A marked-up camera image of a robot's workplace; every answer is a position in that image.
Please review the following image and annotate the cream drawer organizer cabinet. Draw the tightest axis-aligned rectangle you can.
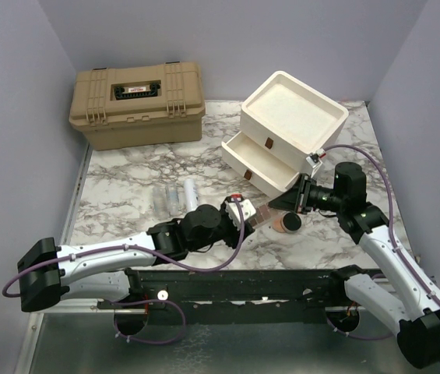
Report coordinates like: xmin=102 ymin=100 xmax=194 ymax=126
xmin=240 ymin=71 xmax=349 ymax=173

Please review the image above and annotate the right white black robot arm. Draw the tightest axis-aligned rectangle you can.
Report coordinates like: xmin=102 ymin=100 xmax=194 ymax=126
xmin=269 ymin=162 xmax=440 ymax=369

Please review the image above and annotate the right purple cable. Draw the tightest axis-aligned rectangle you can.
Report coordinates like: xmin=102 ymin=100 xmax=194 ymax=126
xmin=322 ymin=143 xmax=440 ymax=368

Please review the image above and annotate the black round compact jar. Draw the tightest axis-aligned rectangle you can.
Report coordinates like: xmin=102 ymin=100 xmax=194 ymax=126
xmin=281 ymin=212 xmax=302 ymax=233

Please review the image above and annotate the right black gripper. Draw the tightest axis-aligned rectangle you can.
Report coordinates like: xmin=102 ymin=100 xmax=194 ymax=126
xmin=270 ymin=172 xmax=347 ymax=213

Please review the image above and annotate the brown eyeshadow palette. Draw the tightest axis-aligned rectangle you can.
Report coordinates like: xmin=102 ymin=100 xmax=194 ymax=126
xmin=248 ymin=204 xmax=272 ymax=229

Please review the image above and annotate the orange makeup sponge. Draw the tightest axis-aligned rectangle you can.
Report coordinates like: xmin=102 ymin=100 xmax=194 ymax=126
xmin=272 ymin=216 xmax=286 ymax=233

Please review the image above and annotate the white cosmetic bottle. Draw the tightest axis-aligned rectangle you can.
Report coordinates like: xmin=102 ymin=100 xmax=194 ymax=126
xmin=184 ymin=178 xmax=199 ymax=213

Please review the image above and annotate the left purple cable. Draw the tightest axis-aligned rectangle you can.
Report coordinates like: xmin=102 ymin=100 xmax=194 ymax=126
xmin=1 ymin=198 xmax=248 ymax=345

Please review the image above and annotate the black mounting rail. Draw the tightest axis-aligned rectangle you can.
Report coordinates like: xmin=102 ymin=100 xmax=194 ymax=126
xmin=99 ymin=270 xmax=360 ymax=331

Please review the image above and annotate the tan plastic toolbox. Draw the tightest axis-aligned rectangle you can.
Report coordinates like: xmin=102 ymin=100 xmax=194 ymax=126
xmin=69 ymin=62 xmax=206 ymax=151

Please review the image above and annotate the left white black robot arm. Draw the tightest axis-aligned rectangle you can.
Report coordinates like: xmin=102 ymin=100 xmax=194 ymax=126
xmin=14 ymin=195 xmax=256 ymax=312

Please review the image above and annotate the purple cable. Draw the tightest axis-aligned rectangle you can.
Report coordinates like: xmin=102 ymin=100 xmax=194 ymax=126
xmin=322 ymin=143 xmax=440 ymax=368
xmin=1 ymin=198 xmax=248 ymax=345

